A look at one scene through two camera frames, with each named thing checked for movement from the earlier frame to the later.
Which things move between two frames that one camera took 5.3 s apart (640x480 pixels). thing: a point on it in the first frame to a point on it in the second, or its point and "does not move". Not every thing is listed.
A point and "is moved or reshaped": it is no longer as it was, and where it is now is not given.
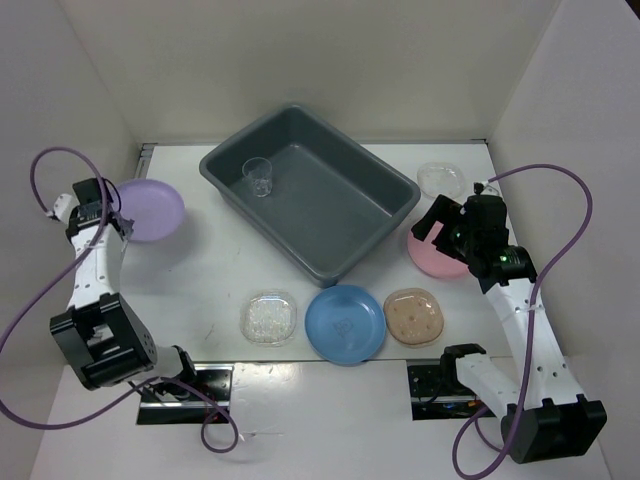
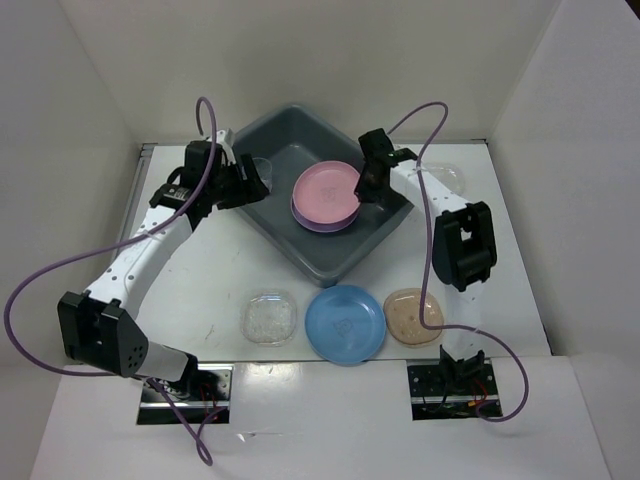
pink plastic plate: (431, 260) is moved or reshaped
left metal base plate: (170, 403) does not move
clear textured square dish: (268, 318) does not move
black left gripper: (128, 232) to (249, 190)
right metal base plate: (434, 400) does not move
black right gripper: (445, 210) to (364, 194)
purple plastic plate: (156, 208) to (320, 225)
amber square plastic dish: (413, 317) does not move
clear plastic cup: (258, 171) does not move
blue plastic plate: (345, 324) does not move
